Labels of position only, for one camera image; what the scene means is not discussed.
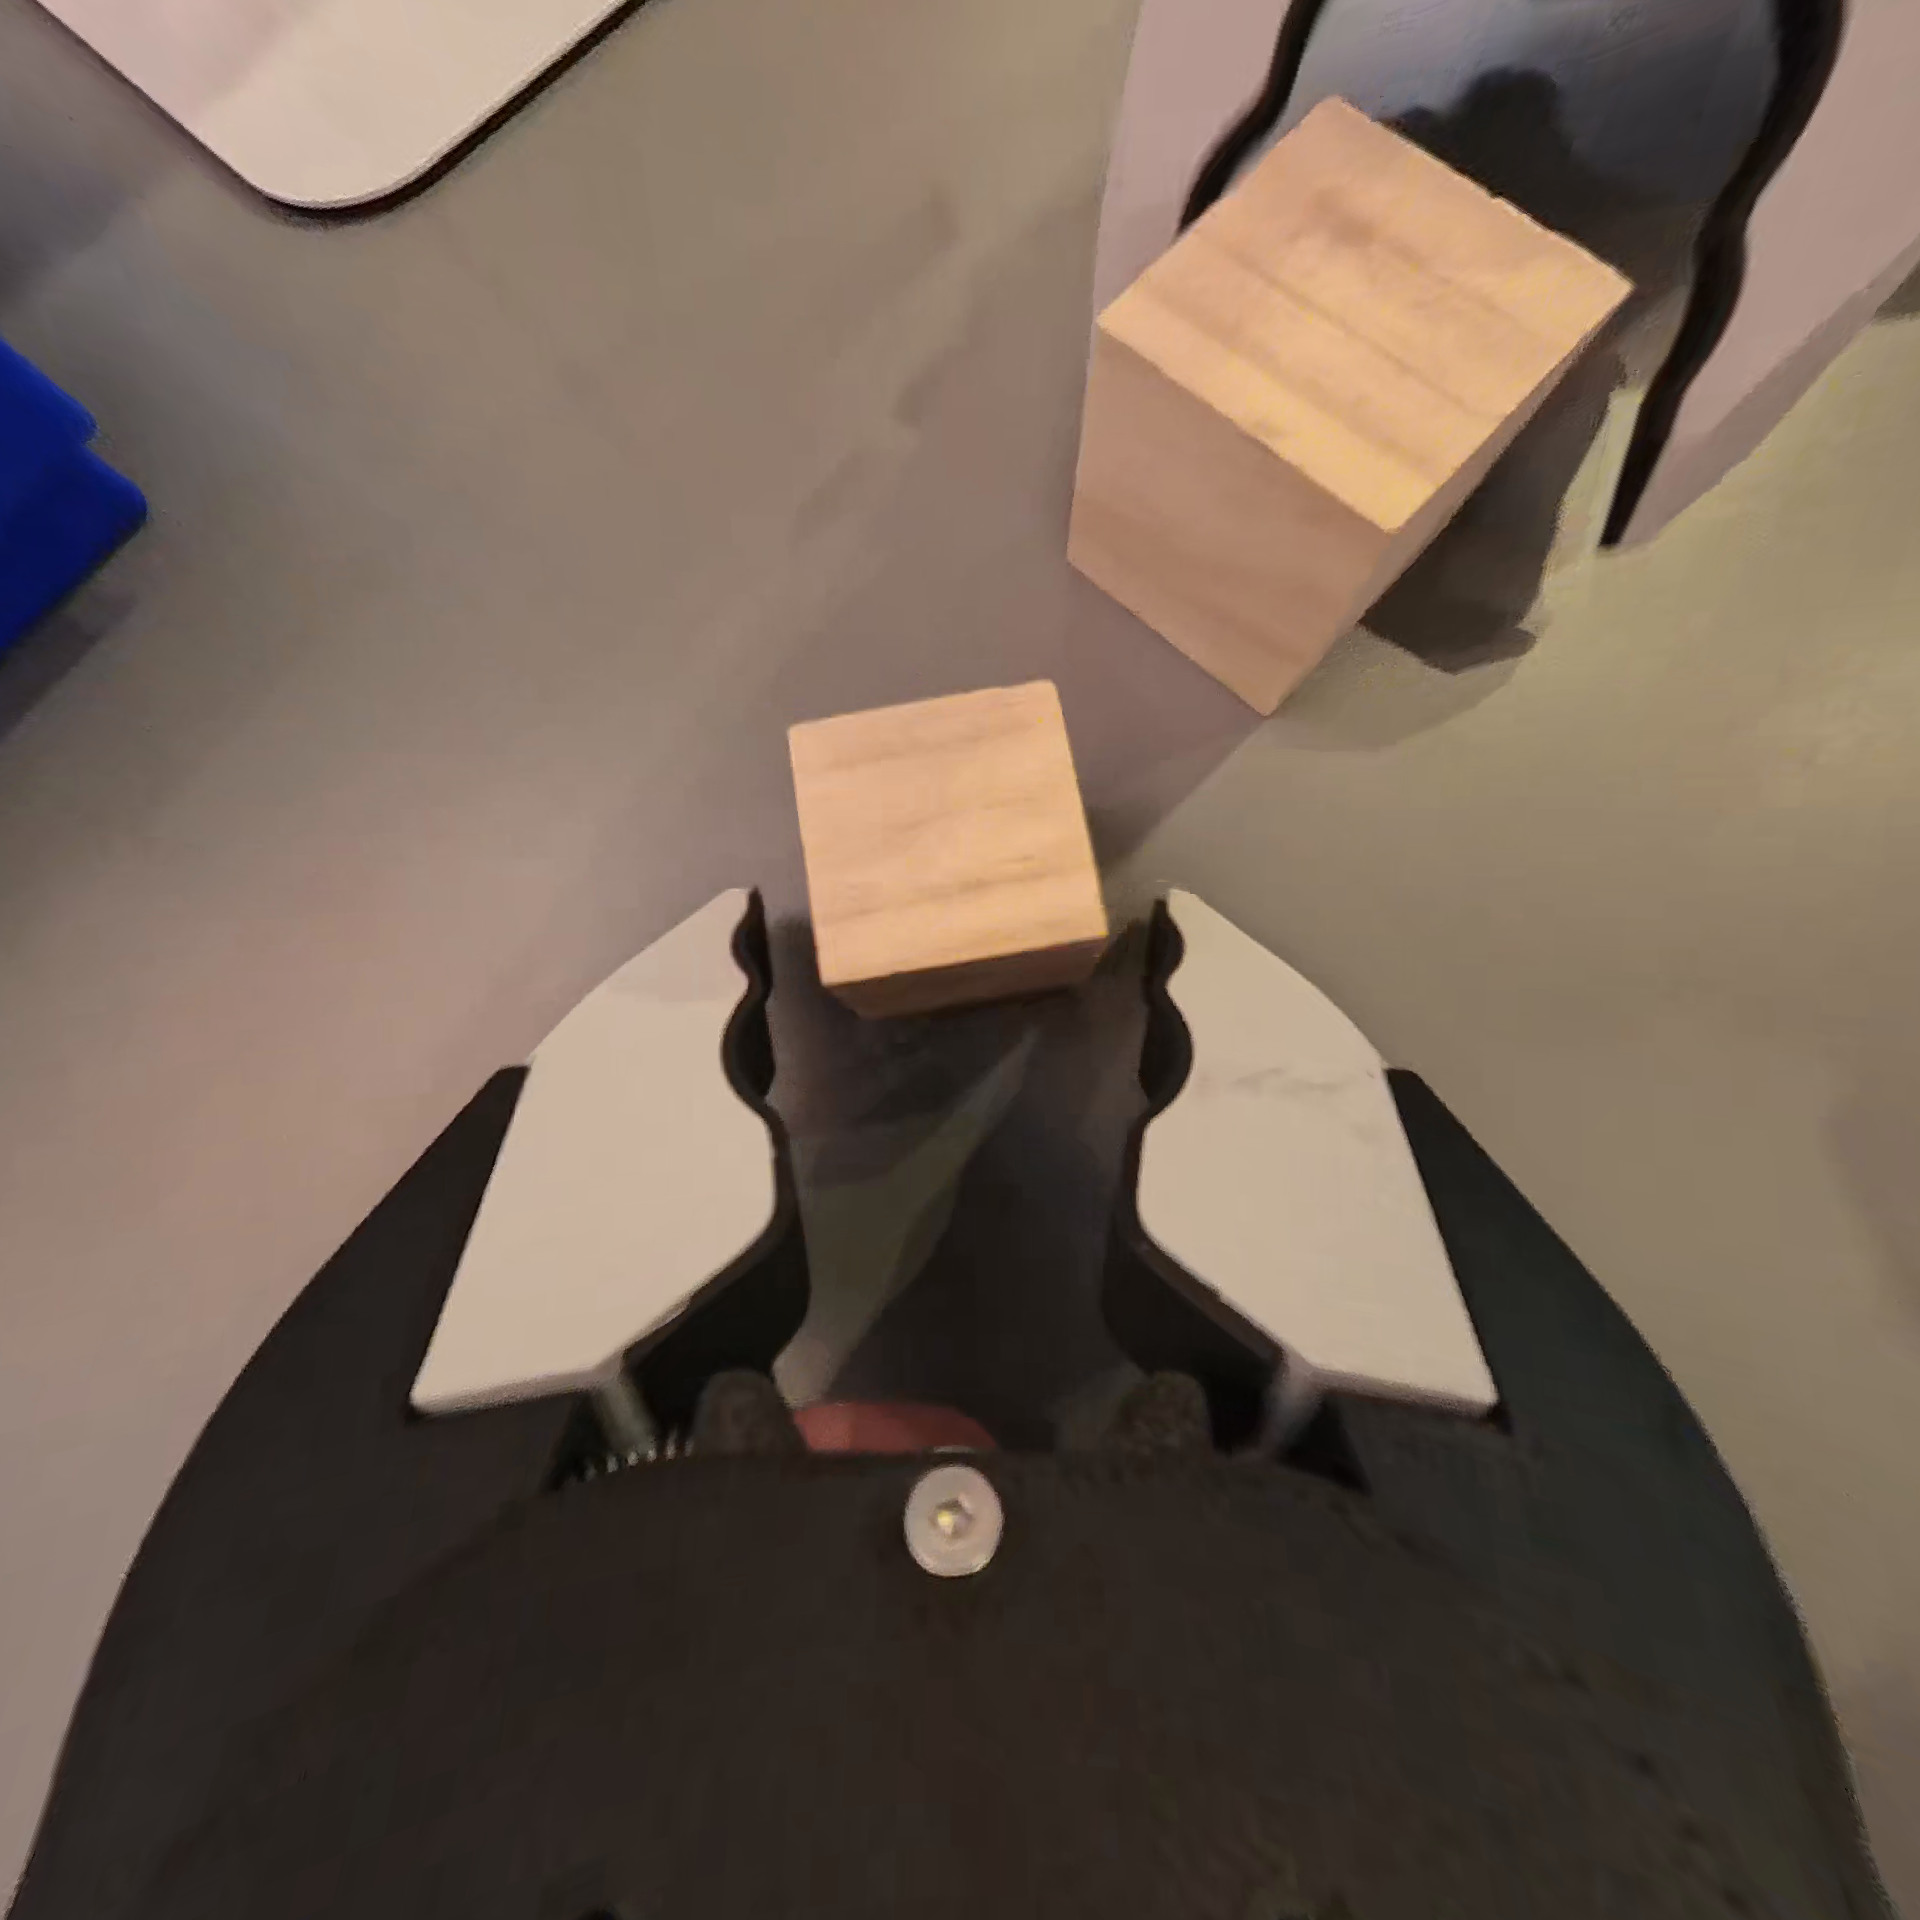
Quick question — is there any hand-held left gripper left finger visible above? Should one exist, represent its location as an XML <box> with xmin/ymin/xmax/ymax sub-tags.
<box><xmin>407</xmin><ymin>884</ymin><xmax>816</xmax><ymax>1444</ymax></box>

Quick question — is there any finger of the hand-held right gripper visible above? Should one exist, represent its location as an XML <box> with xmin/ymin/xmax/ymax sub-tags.
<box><xmin>1092</xmin><ymin>0</ymin><xmax>1321</xmax><ymax>324</ymax></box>
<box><xmin>1598</xmin><ymin>0</ymin><xmax>1920</xmax><ymax>549</ymax></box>

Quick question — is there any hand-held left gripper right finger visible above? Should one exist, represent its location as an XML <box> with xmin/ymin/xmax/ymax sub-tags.
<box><xmin>1100</xmin><ymin>887</ymin><xmax>1501</xmax><ymax>1453</ymax></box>

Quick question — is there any large plain wooden cube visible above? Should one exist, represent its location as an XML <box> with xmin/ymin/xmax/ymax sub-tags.
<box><xmin>1067</xmin><ymin>96</ymin><xmax>1637</xmax><ymax>719</ymax></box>

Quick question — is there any medium plain wooden cube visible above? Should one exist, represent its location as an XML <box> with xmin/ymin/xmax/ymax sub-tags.
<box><xmin>785</xmin><ymin>678</ymin><xmax>1112</xmax><ymax>1021</ymax></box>

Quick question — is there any blue plastic bin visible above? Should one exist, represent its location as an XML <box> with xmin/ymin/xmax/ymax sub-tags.
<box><xmin>0</xmin><ymin>336</ymin><xmax>149</xmax><ymax>663</ymax></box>

